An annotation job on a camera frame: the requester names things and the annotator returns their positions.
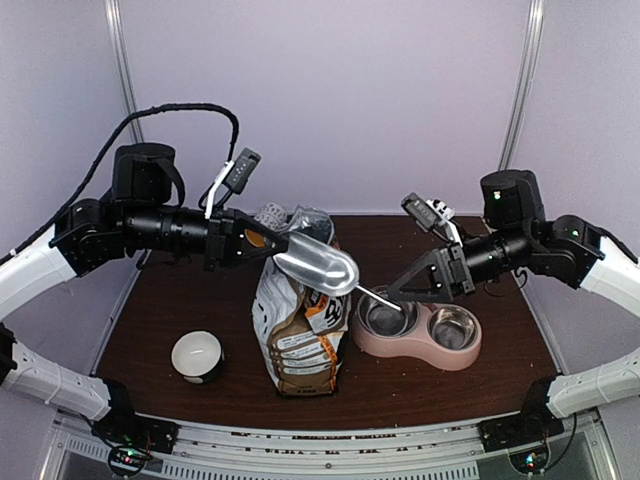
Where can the right aluminium frame post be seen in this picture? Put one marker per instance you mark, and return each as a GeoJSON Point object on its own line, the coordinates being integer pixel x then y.
{"type": "Point", "coordinates": [529, 60]}

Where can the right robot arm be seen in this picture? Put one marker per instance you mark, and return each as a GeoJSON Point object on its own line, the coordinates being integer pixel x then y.
{"type": "Point", "coordinates": [569, 249]}

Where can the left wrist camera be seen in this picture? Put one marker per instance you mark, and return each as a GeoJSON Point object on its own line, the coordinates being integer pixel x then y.
{"type": "Point", "coordinates": [234, 177]}

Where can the left aluminium frame post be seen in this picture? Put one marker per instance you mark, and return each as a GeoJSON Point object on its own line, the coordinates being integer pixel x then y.
{"type": "Point", "coordinates": [118, 43]}

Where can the pink double pet feeder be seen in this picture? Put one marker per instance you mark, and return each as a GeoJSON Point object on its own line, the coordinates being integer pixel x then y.
{"type": "Point", "coordinates": [416, 344]}

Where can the metal food scoop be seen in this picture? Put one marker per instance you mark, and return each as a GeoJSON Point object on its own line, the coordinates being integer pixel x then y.
{"type": "Point", "coordinates": [323, 268]}

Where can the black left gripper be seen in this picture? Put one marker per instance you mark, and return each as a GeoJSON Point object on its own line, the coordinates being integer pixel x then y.
{"type": "Point", "coordinates": [228, 250]}

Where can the dog food bag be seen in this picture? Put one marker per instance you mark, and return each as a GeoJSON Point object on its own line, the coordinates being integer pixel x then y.
{"type": "Point", "coordinates": [302, 333]}

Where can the small steel feeder bowl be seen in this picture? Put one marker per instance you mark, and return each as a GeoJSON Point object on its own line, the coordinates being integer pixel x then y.
{"type": "Point", "coordinates": [453, 328]}

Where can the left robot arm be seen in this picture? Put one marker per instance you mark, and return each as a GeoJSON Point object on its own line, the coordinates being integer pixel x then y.
{"type": "Point", "coordinates": [134, 214]}

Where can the aluminium front rail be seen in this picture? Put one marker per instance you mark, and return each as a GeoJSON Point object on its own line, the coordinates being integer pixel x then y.
{"type": "Point", "coordinates": [454, 450]}

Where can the large steel feeder bowl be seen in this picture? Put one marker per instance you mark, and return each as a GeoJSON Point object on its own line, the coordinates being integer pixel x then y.
{"type": "Point", "coordinates": [384, 321]}

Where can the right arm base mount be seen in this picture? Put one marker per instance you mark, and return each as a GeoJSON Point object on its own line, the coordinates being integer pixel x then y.
{"type": "Point", "coordinates": [534, 423]}

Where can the aluminium frame post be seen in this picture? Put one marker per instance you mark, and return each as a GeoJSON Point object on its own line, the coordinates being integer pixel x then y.
{"type": "Point", "coordinates": [118, 43]}
{"type": "Point", "coordinates": [529, 60]}

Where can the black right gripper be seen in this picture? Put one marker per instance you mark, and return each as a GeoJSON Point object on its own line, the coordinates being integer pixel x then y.
{"type": "Point", "coordinates": [448, 267]}

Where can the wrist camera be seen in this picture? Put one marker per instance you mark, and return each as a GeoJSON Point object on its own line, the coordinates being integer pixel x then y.
{"type": "Point", "coordinates": [234, 177]}
{"type": "Point", "coordinates": [432, 216]}

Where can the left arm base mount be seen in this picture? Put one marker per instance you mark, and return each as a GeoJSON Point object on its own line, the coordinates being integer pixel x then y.
{"type": "Point", "coordinates": [132, 439]}

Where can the white ceramic bowl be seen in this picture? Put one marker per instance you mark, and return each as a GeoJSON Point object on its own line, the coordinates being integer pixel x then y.
{"type": "Point", "coordinates": [198, 357]}

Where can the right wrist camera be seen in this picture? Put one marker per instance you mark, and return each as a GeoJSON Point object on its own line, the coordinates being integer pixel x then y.
{"type": "Point", "coordinates": [432, 216]}

